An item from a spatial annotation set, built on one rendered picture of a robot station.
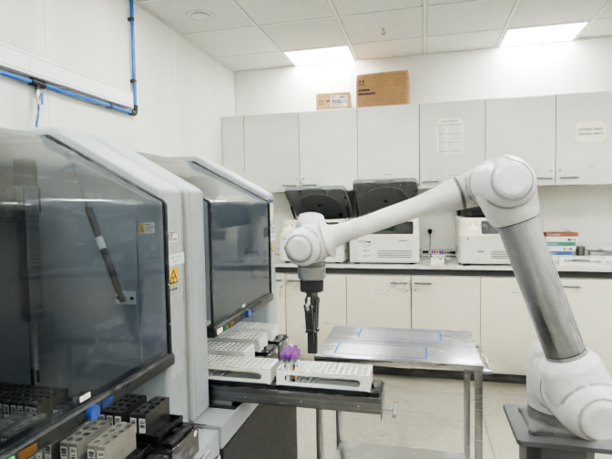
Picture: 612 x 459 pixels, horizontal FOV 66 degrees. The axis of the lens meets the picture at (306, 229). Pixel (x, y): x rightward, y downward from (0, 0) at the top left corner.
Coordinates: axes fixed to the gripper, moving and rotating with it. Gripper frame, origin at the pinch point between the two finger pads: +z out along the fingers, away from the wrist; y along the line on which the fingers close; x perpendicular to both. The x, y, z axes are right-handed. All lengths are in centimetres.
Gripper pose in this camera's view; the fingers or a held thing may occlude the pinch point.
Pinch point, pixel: (312, 341)
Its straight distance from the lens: 154.9
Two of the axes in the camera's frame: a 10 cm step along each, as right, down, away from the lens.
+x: -9.7, 0.0, 2.4
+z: 0.1, 10.0, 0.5
